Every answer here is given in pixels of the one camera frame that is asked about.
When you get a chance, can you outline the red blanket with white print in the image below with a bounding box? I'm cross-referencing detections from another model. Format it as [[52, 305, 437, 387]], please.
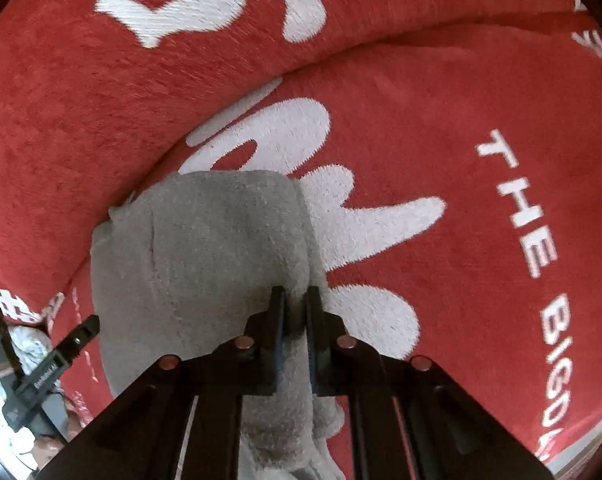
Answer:
[[0, 0, 602, 468]]

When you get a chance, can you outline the white fluffy cloth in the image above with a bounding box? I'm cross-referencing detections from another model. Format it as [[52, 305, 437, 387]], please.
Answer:
[[3, 324, 66, 453]]

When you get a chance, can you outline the grey knit sweater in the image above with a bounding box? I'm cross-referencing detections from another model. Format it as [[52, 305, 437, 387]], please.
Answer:
[[90, 170, 348, 480]]

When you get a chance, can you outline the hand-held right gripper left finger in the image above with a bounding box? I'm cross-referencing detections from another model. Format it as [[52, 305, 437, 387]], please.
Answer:
[[41, 286, 286, 480]]

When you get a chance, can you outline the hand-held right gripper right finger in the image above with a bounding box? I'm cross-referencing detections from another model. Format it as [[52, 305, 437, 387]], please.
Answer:
[[305, 286, 553, 480]]

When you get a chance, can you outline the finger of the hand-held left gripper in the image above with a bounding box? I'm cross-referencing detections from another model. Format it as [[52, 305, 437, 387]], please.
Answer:
[[55, 314, 100, 362]]

